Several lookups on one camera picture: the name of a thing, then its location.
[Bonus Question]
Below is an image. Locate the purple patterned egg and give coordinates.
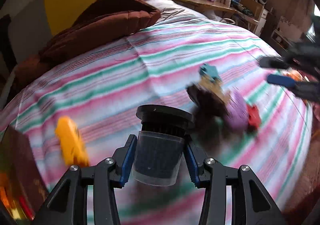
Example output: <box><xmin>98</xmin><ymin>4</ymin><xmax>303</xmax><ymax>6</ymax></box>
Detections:
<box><xmin>226</xmin><ymin>90</ymin><xmax>250</xmax><ymax>130</ymax></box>

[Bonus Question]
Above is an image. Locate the yellow toy block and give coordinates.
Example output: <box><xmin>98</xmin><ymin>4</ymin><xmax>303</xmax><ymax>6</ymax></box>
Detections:
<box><xmin>55</xmin><ymin>116</ymin><xmax>90</xmax><ymax>166</ymax></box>

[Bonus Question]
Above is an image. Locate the wooden desk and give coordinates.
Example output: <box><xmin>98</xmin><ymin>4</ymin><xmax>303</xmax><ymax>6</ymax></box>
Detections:
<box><xmin>160</xmin><ymin>0</ymin><xmax>259</xmax><ymax>26</ymax></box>

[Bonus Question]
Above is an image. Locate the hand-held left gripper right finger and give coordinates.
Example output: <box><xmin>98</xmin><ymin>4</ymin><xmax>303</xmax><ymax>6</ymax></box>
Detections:
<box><xmin>184</xmin><ymin>135</ymin><xmax>287</xmax><ymax>225</ymax></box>

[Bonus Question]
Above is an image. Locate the brown cardboard box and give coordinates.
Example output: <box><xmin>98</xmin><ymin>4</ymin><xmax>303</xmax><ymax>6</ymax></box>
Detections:
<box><xmin>240</xmin><ymin>0</ymin><xmax>264</xmax><ymax>17</ymax></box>

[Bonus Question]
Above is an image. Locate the teal toy piece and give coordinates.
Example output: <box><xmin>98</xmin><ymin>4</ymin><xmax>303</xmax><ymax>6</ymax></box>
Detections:
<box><xmin>199</xmin><ymin>63</ymin><xmax>222</xmax><ymax>83</ymax></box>

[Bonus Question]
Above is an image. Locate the red toy block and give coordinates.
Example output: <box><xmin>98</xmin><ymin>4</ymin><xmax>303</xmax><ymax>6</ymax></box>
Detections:
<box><xmin>246</xmin><ymin>105</ymin><xmax>262</xmax><ymax>131</ymax></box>

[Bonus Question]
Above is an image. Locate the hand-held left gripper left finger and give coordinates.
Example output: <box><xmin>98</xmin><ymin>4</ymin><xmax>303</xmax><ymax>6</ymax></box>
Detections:
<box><xmin>37</xmin><ymin>134</ymin><xmax>138</xmax><ymax>225</ymax></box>

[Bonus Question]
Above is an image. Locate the dark brown toy piece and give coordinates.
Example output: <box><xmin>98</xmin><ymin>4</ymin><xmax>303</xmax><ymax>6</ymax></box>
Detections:
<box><xmin>187</xmin><ymin>78</ymin><xmax>232</xmax><ymax>120</ymax></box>

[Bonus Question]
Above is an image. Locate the brown quilt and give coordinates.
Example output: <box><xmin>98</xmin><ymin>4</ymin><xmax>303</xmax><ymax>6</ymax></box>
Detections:
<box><xmin>11</xmin><ymin>0</ymin><xmax>162</xmax><ymax>90</ymax></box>

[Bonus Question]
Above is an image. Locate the clear cup with black lid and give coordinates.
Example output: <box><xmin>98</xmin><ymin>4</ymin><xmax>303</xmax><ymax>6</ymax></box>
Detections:
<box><xmin>131</xmin><ymin>105</ymin><xmax>195</xmax><ymax>187</ymax></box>

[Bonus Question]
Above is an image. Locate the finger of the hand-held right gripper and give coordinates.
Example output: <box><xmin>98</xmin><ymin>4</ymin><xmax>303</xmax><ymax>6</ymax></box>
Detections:
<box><xmin>259</xmin><ymin>57</ymin><xmax>292</xmax><ymax>70</ymax></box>
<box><xmin>267</xmin><ymin>74</ymin><xmax>320</xmax><ymax>101</ymax></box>

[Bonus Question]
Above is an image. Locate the gold tin tray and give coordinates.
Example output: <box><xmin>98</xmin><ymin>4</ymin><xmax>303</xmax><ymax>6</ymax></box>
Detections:
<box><xmin>0</xmin><ymin>125</ymin><xmax>49</xmax><ymax>225</ymax></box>

